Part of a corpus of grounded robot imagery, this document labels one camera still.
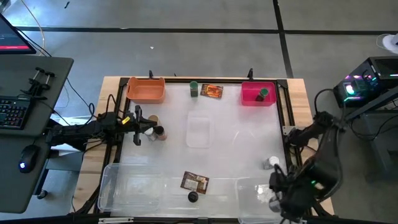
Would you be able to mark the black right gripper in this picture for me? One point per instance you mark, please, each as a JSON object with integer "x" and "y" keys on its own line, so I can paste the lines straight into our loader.
{"x": 289, "y": 189}

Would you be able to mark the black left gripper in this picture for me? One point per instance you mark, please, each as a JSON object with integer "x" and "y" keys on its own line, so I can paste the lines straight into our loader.
{"x": 136, "y": 124}

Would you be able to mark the white-lid spice jar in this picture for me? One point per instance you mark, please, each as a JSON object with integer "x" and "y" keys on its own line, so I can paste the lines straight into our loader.
{"x": 272, "y": 161}
{"x": 150, "y": 133}

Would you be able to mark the large clear plastic bin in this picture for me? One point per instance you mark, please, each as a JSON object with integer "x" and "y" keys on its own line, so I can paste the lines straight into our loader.
{"x": 130, "y": 189}
{"x": 248, "y": 202}

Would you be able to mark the green-lid spice jar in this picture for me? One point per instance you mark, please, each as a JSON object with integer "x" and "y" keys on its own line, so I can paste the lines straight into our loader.
{"x": 262, "y": 94}
{"x": 193, "y": 88}

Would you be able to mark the orange spice packet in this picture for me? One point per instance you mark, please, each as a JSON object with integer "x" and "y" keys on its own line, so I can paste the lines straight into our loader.
{"x": 211, "y": 91}

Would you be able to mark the brown spice packet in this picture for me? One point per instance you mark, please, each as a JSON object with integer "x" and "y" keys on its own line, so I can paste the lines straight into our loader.
{"x": 194, "y": 182}

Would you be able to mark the black-lid purple-label spice jar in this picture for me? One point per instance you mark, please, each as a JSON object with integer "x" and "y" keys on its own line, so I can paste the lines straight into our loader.
{"x": 193, "y": 196}

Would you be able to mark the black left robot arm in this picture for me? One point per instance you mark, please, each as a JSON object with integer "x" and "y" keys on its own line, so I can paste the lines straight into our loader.
{"x": 77, "y": 132}

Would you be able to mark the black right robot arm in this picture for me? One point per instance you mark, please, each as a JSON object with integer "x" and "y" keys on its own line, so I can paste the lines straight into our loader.
{"x": 323, "y": 174}

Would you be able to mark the orange plastic bin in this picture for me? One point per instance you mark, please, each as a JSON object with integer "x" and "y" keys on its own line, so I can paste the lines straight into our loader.
{"x": 146, "y": 90}

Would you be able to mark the black table clamp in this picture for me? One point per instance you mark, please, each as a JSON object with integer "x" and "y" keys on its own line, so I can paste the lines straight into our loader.
{"x": 150, "y": 74}
{"x": 250, "y": 73}

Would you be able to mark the white printed paper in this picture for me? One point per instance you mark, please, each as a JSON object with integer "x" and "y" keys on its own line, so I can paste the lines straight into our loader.
{"x": 74, "y": 119}

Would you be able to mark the pink plastic bin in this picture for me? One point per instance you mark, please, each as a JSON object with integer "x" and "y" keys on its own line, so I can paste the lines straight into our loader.
{"x": 250, "y": 96}

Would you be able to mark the dark grey desk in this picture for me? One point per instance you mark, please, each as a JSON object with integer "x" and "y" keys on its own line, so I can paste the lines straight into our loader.
{"x": 59, "y": 71}

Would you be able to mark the dark grey equipment stand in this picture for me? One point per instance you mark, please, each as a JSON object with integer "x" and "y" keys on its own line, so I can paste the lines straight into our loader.
{"x": 385, "y": 140}

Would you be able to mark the black desk clamp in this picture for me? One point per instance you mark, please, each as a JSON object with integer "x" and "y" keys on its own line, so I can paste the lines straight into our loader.
{"x": 38, "y": 82}

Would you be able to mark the black computer mouse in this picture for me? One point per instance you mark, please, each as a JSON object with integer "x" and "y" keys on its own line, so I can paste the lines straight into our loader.
{"x": 29, "y": 158}

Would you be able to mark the black caster wheel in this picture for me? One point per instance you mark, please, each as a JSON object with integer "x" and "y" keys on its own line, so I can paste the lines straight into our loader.
{"x": 42, "y": 194}

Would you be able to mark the black lit computer tower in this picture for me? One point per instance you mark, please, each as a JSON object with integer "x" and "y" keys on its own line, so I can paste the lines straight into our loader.
{"x": 367, "y": 81}

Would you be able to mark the black backlit keyboard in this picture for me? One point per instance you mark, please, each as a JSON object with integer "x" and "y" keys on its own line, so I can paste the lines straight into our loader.
{"x": 12, "y": 113}

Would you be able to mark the black computer monitor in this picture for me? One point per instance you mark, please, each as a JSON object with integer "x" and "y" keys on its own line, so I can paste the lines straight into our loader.
{"x": 12, "y": 37}

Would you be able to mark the white round object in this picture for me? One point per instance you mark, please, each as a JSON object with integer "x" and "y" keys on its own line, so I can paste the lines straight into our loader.
{"x": 390, "y": 42}

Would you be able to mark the black metal table frame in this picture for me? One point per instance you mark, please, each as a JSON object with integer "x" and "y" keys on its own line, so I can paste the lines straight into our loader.
{"x": 217, "y": 80}

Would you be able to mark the silver metal bracket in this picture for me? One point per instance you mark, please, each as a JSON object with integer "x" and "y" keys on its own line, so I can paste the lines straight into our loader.
{"x": 115, "y": 220}

